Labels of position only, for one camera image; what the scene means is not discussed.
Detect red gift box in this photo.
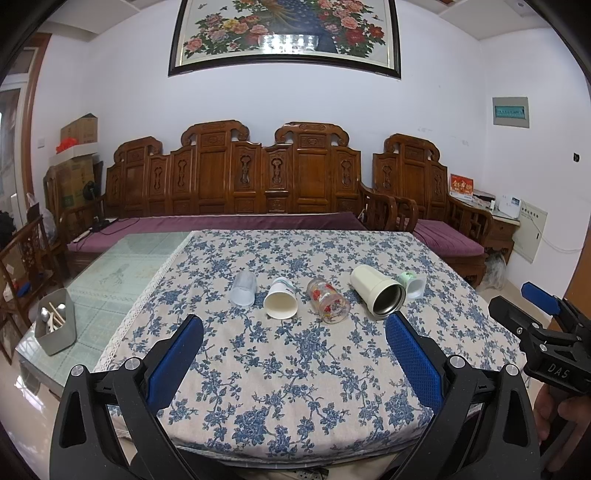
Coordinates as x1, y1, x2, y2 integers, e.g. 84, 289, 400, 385
450, 174, 474, 196

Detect stacked cardboard boxes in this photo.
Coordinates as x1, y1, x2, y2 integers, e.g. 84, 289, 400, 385
43, 113, 100, 219

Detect white paper cup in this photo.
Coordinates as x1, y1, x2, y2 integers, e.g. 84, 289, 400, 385
263, 277, 297, 320

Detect carved wooden sofa bench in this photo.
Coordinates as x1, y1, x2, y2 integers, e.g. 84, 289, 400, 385
57, 120, 399, 242

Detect clear plastic cup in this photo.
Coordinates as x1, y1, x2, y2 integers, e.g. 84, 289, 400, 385
229, 271, 256, 308

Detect wooden chair at left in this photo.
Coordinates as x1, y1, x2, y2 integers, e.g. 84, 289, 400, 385
1, 216, 63, 339

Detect wooden side table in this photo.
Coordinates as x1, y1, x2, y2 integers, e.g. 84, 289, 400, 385
483, 216, 520, 264

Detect purple armchair cushion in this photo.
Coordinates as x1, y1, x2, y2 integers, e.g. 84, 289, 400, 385
413, 219, 485, 258

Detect framed floral painting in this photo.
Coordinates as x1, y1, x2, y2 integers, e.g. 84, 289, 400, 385
168, 0, 402, 79

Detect green labelled plastic cup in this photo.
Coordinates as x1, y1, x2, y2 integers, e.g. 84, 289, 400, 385
399, 271, 427, 300

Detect cream steel-lined tumbler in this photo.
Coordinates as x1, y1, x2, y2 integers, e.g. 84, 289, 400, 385
349, 265, 407, 320

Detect white wall panel box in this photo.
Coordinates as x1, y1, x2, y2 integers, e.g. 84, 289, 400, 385
513, 200, 548, 263

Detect floral printed glass cup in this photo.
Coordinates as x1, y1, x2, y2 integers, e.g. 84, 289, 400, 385
307, 277, 351, 324

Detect person's right hand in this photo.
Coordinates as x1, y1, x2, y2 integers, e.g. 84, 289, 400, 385
533, 384, 590, 449

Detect blue floral tablecloth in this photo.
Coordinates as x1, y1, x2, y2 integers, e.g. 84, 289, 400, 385
97, 230, 525, 468

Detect grey utensil holder box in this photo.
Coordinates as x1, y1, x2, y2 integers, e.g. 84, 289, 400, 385
35, 288, 77, 356

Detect grey wall electrical panel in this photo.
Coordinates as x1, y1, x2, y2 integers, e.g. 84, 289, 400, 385
492, 97, 530, 128

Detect carved wooden armchair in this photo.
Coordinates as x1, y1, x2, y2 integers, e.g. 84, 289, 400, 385
373, 133, 493, 287

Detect purple sofa cushion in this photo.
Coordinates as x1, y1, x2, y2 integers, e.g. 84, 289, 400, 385
68, 212, 365, 254

